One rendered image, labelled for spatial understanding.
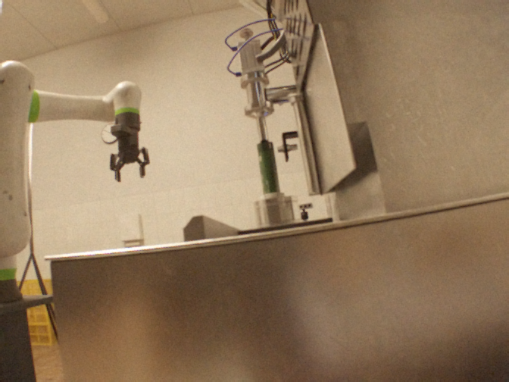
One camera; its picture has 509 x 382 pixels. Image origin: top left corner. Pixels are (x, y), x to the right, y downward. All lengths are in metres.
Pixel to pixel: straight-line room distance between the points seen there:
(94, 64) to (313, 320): 5.46
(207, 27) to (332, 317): 5.10
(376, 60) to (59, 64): 5.78
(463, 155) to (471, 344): 0.15
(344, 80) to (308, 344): 0.21
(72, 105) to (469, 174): 1.15
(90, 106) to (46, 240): 4.05
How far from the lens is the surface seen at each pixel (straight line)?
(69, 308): 0.23
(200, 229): 0.19
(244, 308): 0.19
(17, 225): 0.86
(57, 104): 1.20
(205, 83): 4.69
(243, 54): 0.67
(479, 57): 0.36
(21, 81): 0.98
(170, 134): 4.52
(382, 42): 0.32
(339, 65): 0.30
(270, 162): 0.59
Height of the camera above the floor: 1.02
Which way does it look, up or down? 9 degrees up
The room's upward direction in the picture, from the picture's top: 7 degrees counter-clockwise
